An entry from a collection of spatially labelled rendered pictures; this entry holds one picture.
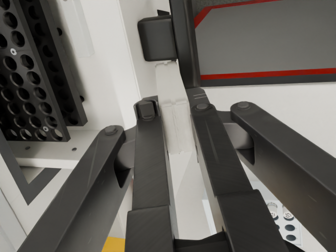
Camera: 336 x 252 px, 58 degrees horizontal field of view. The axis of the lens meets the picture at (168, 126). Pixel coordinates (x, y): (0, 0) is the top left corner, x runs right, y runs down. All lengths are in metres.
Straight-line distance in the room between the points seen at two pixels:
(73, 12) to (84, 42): 0.03
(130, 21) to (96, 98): 0.16
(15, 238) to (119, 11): 0.24
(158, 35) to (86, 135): 0.19
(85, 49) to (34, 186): 0.15
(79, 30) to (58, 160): 0.13
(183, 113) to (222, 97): 0.23
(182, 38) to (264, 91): 0.19
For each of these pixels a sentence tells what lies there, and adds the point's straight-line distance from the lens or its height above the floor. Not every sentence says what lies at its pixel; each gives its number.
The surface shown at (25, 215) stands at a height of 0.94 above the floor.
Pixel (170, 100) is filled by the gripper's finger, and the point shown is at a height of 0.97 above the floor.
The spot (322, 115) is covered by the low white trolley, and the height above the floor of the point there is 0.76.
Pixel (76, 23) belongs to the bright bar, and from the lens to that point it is 0.30.
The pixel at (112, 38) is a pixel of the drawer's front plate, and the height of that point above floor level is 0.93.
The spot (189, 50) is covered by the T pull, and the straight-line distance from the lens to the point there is 0.20.
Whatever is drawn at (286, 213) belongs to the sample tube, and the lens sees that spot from 0.41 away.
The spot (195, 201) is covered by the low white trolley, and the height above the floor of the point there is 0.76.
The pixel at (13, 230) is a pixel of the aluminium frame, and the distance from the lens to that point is 0.33.
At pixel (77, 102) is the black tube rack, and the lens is 0.31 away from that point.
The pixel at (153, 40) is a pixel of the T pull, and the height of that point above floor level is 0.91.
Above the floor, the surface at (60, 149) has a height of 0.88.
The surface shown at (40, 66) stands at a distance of 0.28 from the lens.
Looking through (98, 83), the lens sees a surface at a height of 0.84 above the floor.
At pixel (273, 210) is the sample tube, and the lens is 0.41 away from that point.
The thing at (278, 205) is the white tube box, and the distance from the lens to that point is 0.42.
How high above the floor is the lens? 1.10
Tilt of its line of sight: 54 degrees down
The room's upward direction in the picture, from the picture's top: 151 degrees counter-clockwise
